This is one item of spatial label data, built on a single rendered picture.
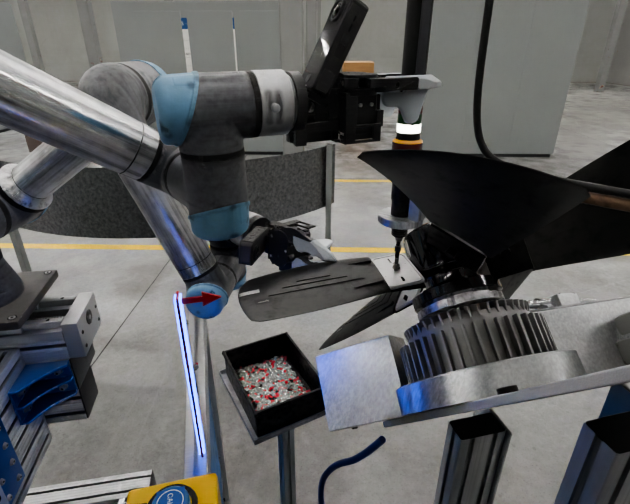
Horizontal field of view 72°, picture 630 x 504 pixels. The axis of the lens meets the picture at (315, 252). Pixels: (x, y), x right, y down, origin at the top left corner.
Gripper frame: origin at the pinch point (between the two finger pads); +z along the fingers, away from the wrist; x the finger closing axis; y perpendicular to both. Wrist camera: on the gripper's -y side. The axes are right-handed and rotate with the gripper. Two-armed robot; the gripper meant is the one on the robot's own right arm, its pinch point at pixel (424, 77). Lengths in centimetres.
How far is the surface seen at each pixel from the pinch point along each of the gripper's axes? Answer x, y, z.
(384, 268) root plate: -1.3, 29.5, -3.3
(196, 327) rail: -47, 64, -31
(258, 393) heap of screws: -19, 65, -22
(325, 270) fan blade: -4.8, 29.6, -12.5
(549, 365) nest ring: 24.9, 32.6, 4.9
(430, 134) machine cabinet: -471, 121, 377
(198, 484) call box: 17, 41, -39
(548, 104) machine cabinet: -401, 80, 523
